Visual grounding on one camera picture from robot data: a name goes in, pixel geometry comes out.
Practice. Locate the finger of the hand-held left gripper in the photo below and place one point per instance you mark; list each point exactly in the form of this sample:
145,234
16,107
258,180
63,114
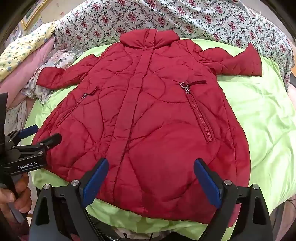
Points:
29,131
52,140

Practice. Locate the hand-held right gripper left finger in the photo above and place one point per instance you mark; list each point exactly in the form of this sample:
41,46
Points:
96,184

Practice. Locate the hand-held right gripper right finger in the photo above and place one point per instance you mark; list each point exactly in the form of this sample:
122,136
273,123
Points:
207,184

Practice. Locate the red quilted jacket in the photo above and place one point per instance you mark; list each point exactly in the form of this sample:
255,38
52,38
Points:
150,115

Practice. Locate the person's left hand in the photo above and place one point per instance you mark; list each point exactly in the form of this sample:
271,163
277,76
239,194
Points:
19,192

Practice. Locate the white ruffled floral cloth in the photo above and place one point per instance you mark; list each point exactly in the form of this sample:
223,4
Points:
42,93

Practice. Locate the pink blanket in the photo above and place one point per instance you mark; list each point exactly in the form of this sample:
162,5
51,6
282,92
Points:
44,53

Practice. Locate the yellow floral cloth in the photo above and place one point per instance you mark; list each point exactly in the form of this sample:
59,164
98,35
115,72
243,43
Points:
23,51

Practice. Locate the light green blanket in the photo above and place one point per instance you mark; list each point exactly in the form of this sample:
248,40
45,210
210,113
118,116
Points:
254,115

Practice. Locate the gold framed painting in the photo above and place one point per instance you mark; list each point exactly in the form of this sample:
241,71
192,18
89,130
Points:
30,20

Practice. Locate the rose floral quilt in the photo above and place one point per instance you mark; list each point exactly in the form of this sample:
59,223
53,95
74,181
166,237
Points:
104,18

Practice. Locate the polka dot pillow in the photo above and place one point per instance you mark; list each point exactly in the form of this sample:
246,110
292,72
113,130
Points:
238,2

